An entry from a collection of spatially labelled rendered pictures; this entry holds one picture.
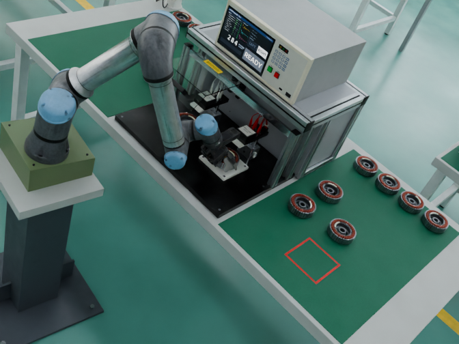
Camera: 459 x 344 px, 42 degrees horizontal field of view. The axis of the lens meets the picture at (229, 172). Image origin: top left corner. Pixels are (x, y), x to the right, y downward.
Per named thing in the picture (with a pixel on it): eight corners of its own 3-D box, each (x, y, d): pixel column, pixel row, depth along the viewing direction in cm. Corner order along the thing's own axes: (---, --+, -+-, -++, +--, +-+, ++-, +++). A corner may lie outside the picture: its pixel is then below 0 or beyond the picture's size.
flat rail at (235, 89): (291, 140, 227) (294, 134, 225) (185, 52, 251) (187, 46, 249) (293, 139, 228) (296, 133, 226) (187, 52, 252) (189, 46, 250)
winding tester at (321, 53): (291, 105, 226) (311, 60, 213) (214, 44, 243) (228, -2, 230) (347, 82, 251) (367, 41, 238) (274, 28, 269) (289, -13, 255)
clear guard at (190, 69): (190, 111, 223) (195, 99, 219) (151, 76, 232) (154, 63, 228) (248, 91, 244) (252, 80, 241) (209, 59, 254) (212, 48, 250)
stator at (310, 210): (287, 215, 235) (290, 209, 232) (286, 196, 243) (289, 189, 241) (313, 222, 237) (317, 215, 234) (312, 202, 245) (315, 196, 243)
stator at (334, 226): (357, 235, 238) (360, 229, 236) (345, 250, 230) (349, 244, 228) (334, 219, 241) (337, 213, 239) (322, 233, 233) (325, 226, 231)
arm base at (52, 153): (35, 168, 200) (39, 147, 194) (16, 138, 207) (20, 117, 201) (75, 160, 210) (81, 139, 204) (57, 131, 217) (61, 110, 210)
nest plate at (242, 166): (223, 181, 236) (224, 179, 235) (198, 158, 241) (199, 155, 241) (248, 168, 245) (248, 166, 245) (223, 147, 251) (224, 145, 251)
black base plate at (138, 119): (217, 218, 222) (219, 214, 221) (114, 119, 247) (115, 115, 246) (293, 177, 254) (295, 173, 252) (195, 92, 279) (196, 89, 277)
